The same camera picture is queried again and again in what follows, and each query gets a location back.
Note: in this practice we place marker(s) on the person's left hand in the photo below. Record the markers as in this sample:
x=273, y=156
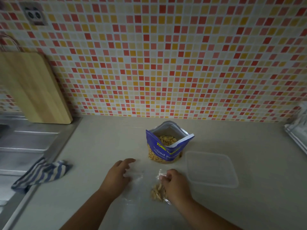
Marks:
x=115, y=179

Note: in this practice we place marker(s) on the person's right hand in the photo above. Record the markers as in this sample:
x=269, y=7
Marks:
x=177, y=189

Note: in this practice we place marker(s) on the small clear plastic bag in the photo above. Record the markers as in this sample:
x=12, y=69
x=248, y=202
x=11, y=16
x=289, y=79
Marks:
x=158, y=191

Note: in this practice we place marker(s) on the small clear zip bag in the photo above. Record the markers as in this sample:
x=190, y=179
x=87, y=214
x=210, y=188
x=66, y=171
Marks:
x=135, y=203

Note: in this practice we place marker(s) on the blue peanuts pouch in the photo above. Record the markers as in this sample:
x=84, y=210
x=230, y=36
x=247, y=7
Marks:
x=153, y=143

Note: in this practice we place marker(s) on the person's left forearm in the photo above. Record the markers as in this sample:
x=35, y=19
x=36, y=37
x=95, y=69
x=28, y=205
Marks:
x=88, y=213

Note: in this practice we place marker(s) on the person's right forearm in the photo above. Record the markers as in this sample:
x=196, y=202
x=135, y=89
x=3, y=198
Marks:
x=208, y=217

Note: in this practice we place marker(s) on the blue striped dish cloth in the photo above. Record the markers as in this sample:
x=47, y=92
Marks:
x=40, y=173

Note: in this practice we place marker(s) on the stainless steel sink drainboard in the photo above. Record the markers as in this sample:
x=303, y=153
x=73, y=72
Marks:
x=24, y=143

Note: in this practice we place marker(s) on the wooden cutting board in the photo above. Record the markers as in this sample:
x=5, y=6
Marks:
x=33, y=88

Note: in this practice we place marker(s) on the white dish rack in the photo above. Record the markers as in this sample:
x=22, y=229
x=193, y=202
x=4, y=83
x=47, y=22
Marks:
x=298, y=131

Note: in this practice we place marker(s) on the panda wall hook sticker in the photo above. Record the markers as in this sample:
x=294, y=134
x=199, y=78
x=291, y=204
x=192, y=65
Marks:
x=33, y=13

